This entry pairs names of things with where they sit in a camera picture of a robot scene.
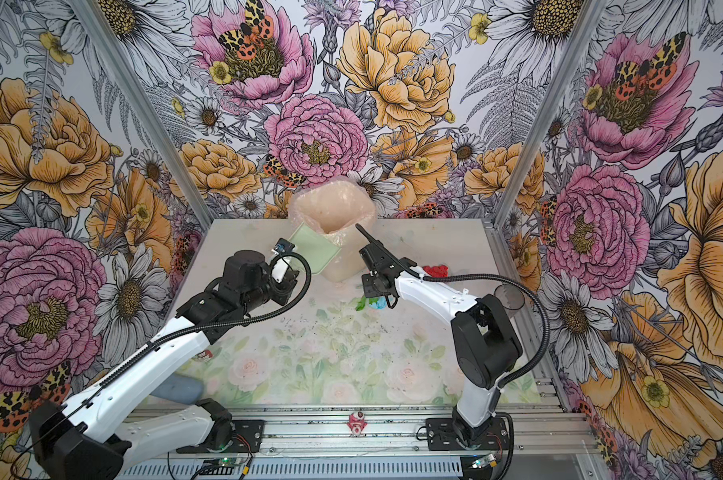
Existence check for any green plastic dustpan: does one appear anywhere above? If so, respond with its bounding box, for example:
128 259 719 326
289 223 340 275

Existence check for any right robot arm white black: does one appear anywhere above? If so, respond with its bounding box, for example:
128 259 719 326
355 224 531 449

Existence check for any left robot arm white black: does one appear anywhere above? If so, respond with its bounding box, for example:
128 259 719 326
28 250 312 479

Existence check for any blue paper scrap by dustpan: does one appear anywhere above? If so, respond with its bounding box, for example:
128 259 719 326
367 297 389 310

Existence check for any green paper scrap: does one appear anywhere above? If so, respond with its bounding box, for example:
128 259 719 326
355 297 369 311

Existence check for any red paper scrap back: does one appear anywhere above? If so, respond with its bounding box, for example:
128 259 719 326
423 265 449 278

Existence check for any cream bin with plastic bag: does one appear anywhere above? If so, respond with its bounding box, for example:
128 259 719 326
288 176 379 282

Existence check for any grey blue sponge pad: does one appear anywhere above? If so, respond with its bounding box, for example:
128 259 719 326
150 374 204 405

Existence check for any grey transparent plastic cup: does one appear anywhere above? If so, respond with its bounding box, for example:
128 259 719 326
493 284 527 312

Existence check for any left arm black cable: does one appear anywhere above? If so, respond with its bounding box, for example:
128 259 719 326
12 250 312 457

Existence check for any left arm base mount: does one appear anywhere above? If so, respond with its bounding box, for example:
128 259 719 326
175 420 265 454

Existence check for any small pink figurine on rail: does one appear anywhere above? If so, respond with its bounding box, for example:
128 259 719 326
346 410 367 437

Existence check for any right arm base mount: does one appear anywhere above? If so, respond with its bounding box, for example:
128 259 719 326
425 418 509 452

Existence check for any aluminium front rail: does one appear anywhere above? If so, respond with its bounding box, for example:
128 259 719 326
81 404 609 480

